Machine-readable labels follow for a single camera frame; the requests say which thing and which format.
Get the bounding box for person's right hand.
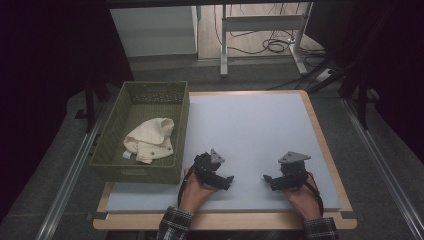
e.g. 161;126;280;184
283;171;323;222

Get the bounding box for pale blue table mat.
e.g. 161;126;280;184
105;92;342;214

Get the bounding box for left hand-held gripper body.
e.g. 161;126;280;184
193;148;226;183

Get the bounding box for black floor cables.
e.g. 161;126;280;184
213;3;327;57

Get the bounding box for metal floor rail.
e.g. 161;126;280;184
34;99;108;240
341;98;424;240

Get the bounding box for white cabinet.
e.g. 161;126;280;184
109;5;200;60

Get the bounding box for white metal desk frame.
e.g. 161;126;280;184
219;2;314;78

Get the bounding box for right hand-held gripper cable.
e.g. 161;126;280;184
303;171;325;218

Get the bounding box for black metal stand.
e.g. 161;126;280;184
306;59;382;131
74;76;112;134

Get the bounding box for green plastic basket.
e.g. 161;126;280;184
88;80;191;185

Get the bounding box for black tape piece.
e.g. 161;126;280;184
340;210;365;221
86;211;110;221

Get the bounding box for cream cloth garment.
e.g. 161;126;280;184
122;117;176;165

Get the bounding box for white power strip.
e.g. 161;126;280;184
314;68;335;83

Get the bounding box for person's left hand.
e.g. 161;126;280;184
179;166;220;215

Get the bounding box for hand-held gripper cable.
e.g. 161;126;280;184
303;171;325;218
177;165;196;208

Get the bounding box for left hand-held gripper cable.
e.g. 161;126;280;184
177;165;196;208

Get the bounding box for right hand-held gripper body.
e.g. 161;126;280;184
277;151;312;188

